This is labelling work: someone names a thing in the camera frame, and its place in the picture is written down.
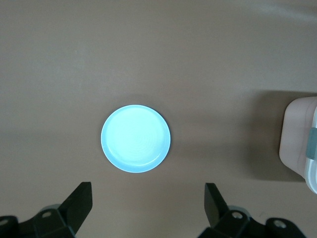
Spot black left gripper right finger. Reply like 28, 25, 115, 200
199, 182, 304, 238

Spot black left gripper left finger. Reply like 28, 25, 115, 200
0, 181, 93, 238

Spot light blue round plate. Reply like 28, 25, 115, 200
101, 105, 171, 174

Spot white lidded storage box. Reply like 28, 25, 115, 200
279, 97, 317, 194

